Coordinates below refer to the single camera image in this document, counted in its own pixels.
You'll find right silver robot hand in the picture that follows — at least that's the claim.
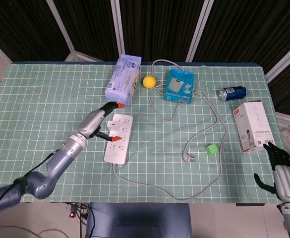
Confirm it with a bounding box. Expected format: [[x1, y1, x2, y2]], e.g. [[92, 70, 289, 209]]
[[253, 141, 290, 202]]

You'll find green checkered tablecloth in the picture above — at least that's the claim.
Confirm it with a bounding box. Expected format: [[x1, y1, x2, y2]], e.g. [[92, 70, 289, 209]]
[[0, 61, 288, 204]]

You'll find grey power strip cable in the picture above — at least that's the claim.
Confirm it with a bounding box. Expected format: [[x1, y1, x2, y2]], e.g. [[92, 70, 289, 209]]
[[112, 59, 229, 200]]

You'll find teal product packet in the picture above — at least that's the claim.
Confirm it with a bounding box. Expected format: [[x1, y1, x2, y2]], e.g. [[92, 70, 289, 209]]
[[164, 68, 195, 104]]

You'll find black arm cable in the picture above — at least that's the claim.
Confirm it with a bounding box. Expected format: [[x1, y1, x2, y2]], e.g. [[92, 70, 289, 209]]
[[0, 149, 60, 224]]

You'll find blue Pepsi can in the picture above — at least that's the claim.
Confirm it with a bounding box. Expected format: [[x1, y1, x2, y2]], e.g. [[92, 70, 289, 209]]
[[218, 86, 247, 102]]

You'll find white power strip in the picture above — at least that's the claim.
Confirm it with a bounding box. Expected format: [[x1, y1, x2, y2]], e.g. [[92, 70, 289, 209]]
[[103, 113, 133, 166]]

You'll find white product box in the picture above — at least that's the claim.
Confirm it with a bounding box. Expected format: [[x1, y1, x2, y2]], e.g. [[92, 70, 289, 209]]
[[233, 100, 276, 154]]

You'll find blue tissue pack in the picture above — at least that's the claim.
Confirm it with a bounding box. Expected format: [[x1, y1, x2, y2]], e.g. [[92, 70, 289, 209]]
[[104, 54, 142, 107]]

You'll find white metal frame foot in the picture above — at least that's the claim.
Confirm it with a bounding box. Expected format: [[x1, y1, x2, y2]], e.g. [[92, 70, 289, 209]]
[[275, 111, 290, 154]]

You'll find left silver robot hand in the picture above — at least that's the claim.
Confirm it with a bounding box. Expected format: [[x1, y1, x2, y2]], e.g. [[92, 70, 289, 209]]
[[77, 101, 125, 142]]

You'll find black cable bundle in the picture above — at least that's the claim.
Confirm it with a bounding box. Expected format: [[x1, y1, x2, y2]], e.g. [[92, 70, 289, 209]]
[[65, 202, 92, 238]]

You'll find green cube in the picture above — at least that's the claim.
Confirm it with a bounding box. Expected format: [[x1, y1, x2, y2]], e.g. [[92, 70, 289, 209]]
[[205, 143, 220, 156]]

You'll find yellow ball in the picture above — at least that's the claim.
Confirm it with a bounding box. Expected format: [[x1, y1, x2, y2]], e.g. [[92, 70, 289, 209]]
[[142, 75, 157, 89]]

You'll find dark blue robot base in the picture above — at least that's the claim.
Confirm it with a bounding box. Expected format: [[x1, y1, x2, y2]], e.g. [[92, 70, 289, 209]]
[[85, 202, 193, 238]]

